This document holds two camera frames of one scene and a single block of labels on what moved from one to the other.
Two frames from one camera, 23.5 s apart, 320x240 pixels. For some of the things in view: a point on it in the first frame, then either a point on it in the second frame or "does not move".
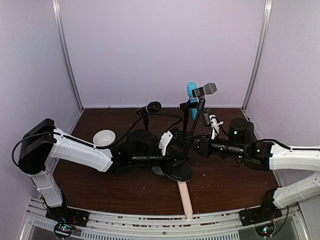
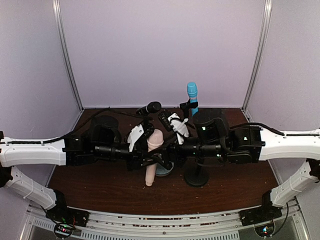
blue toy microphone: [192, 86] does not move
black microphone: [153, 106] does not move
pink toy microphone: [186, 199] to [155, 138]
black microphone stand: [146, 121] does not move
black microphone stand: [184, 172] to [194, 174]
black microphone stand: [185, 106] does not move
